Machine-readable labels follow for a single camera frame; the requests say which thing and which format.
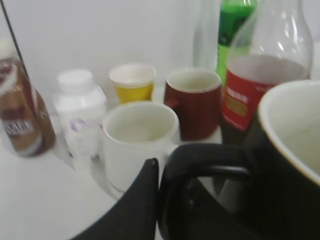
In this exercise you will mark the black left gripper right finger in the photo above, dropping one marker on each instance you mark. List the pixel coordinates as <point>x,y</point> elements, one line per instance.
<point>189,212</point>

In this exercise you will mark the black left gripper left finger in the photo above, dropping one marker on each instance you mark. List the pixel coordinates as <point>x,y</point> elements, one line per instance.
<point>134,215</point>

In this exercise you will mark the black ceramic mug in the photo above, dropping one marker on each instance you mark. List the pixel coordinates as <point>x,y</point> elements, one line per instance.
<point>279,165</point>

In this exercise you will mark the yellow paper cup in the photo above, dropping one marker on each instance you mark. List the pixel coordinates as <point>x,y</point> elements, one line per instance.
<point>133,81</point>

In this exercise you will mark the white ceramic mug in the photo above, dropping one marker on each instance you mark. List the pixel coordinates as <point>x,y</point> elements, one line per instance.
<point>131,134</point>

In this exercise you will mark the dark red ceramic mug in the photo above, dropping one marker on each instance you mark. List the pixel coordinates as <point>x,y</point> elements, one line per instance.
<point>195,95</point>

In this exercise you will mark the white plastic milk bottle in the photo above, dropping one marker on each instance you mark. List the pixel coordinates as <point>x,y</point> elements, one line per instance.
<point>81,106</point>

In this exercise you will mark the brown coffee drink bottle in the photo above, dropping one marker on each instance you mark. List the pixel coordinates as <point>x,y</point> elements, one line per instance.
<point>23,112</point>

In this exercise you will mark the cola bottle yellow cap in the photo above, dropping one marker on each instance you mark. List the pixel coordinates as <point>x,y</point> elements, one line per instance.
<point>272,47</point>

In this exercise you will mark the green sprite bottle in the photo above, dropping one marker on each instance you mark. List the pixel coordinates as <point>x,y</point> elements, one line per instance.
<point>232,15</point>

